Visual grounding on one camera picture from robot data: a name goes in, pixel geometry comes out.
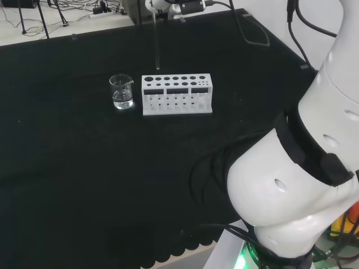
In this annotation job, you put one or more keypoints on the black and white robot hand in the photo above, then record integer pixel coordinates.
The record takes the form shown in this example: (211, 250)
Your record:
(190, 7)

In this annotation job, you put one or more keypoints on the white test tube rack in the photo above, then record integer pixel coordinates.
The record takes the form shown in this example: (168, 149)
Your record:
(176, 92)

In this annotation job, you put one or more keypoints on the glass beaker with clear liquid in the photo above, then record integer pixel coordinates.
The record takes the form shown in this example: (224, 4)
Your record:
(122, 95)

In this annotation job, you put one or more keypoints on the white power strip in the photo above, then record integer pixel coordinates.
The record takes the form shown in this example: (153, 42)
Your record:
(100, 14)

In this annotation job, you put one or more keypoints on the black tripod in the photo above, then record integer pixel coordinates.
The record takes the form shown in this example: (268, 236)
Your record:
(43, 19)

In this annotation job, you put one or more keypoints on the black bench cloth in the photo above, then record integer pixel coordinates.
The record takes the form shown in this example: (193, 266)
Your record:
(84, 157)

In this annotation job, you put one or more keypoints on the yellow stop button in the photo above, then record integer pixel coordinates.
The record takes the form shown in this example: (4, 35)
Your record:
(346, 224)

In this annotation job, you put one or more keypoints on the black upright post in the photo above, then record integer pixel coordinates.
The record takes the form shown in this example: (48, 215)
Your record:
(140, 12)

